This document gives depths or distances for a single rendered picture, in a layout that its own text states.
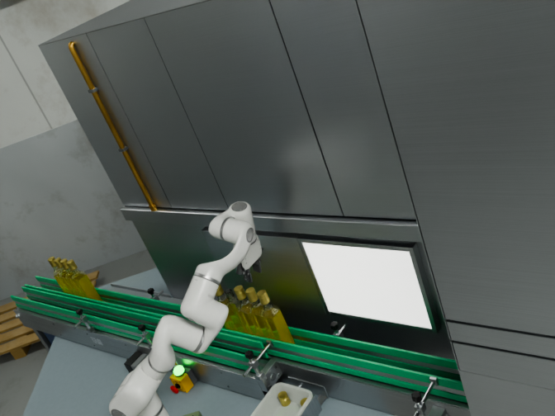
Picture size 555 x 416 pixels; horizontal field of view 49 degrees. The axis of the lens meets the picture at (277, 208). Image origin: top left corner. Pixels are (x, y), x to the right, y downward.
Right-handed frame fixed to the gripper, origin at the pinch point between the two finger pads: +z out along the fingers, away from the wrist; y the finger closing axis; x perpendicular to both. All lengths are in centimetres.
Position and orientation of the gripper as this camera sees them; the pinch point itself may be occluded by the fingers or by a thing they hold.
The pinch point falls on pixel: (252, 272)
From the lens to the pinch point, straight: 210.2
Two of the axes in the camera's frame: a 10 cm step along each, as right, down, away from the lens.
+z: 1.2, 7.9, 5.9
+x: 8.3, 2.5, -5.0
